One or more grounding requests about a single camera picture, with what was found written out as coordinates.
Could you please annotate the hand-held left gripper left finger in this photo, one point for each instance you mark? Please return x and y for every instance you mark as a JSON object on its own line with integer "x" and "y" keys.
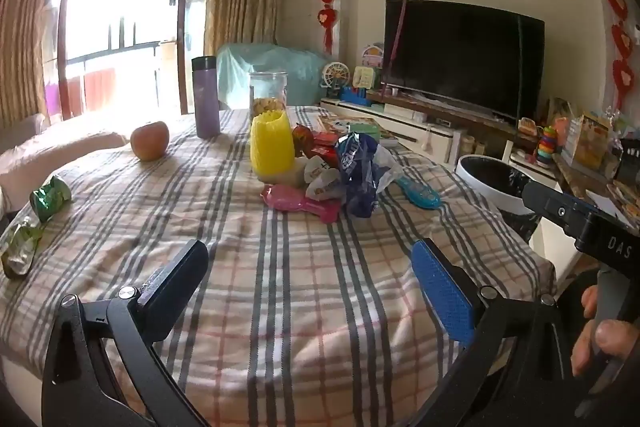
{"x": 172, "y": 287}

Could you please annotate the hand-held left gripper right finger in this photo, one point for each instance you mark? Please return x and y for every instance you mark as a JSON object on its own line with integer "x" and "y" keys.
{"x": 442, "y": 292}

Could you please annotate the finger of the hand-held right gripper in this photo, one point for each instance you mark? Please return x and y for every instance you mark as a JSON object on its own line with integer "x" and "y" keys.
{"x": 550, "y": 204}

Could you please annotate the white round trash bin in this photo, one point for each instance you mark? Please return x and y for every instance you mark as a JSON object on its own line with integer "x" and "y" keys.
{"x": 467, "y": 172}

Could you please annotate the teal foil packet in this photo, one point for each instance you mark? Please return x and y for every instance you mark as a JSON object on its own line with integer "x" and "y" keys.
{"x": 420, "y": 197}

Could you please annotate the blue white plastic bag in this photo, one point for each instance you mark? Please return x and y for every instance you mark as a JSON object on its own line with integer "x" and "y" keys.
{"x": 360, "y": 177}

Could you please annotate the pink hairbrush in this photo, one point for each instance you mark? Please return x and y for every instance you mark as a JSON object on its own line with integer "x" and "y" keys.
{"x": 285, "y": 199}

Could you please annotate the green snack wrapper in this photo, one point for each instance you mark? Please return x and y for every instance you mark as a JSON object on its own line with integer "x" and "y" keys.
{"x": 20, "y": 247}
{"x": 50, "y": 199}

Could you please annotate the white orange snack wrapper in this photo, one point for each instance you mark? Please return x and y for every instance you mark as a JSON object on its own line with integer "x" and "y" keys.
{"x": 322, "y": 179}

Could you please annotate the white tissue pack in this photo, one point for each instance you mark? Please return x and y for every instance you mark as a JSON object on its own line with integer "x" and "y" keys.
{"x": 295, "y": 172}

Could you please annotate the yellow ribbed plastic container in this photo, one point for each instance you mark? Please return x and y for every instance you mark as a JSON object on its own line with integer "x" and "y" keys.
{"x": 270, "y": 147}

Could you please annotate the red orange snack box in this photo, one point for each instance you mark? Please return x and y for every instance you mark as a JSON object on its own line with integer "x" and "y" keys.
{"x": 302, "y": 139}

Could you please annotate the person's right hand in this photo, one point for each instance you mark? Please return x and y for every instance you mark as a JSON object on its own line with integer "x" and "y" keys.
{"x": 617, "y": 337}

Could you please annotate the marble top side cabinet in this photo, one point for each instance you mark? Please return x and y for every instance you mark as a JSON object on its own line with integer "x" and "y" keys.
{"x": 575, "y": 179}

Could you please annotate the white bin black bag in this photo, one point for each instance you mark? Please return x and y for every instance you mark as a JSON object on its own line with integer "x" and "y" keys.
{"x": 505, "y": 192}

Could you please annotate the stack of picture books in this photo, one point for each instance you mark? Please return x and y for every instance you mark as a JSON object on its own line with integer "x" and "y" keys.
{"x": 625, "y": 197}

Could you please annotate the yellow printed toy box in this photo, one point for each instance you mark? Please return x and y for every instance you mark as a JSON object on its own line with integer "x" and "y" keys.
{"x": 587, "y": 139}

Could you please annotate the plaid blanket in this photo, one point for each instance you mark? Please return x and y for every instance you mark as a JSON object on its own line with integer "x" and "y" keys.
{"x": 250, "y": 282}

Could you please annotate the black storage box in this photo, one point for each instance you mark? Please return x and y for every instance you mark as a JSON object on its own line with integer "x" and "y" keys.
{"x": 627, "y": 162}

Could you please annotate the red apple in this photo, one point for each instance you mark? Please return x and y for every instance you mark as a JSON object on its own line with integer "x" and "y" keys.
{"x": 150, "y": 141}

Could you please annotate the white television cabinet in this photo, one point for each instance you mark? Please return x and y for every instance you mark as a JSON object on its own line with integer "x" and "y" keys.
{"x": 410, "y": 127}

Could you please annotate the black flat television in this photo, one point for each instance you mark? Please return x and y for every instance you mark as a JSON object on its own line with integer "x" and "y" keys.
{"x": 460, "y": 57}

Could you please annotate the pale pink sofa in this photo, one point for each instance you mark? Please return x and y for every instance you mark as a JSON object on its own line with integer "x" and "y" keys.
{"x": 50, "y": 152}

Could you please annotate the purple thermos bottle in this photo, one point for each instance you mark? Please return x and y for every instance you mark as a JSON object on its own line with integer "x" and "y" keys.
{"x": 206, "y": 102}

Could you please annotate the orange picture book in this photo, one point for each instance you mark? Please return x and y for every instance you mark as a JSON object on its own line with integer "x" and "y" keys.
{"x": 350, "y": 127}

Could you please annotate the blue toy box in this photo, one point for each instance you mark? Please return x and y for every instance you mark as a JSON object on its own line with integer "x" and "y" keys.
{"x": 352, "y": 95}

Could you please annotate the glass snack jar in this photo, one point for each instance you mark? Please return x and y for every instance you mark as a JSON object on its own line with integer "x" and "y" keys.
{"x": 267, "y": 89}

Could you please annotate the colourful house toy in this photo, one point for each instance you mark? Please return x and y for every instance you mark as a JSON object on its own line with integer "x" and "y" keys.
{"x": 372, "y": 56}

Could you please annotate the toy ferris wheel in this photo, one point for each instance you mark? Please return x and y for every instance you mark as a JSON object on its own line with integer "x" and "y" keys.
{"x": 335, "y": 79}

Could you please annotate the teal dust cover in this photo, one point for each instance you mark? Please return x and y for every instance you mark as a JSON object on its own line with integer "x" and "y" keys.
{"x": 300, "y": 72}

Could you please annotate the wooden frame glass door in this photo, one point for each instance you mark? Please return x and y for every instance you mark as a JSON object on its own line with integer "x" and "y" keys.
{"x": 185, "y": 32}

